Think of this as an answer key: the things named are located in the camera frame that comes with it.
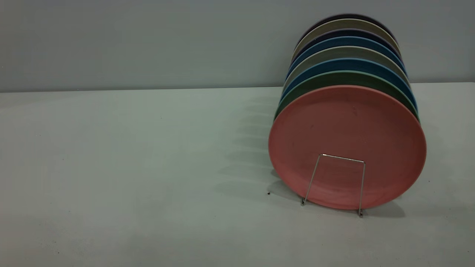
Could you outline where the pink round plate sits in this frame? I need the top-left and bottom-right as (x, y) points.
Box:
(268, 85), (427, 211)

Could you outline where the teal green plate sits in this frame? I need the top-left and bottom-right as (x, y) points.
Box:
(274, 70), (420, 121)

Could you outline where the blue plate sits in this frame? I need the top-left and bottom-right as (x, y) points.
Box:
(280, 57), (418, 112)
(287, 36), (407, 77)

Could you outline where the beige plate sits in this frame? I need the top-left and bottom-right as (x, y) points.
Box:
(293, 18), (401, 56)
(284, 46), (411, 88)

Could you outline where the dark navy plate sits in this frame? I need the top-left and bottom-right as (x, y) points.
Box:
(291, 29), (403, 62)

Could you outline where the dark purple plate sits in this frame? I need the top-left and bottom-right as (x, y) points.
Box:
(299, 13), (397, 43)

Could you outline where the metal wire plate rack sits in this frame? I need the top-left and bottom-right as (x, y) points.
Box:
(301, 153), (367, 218)

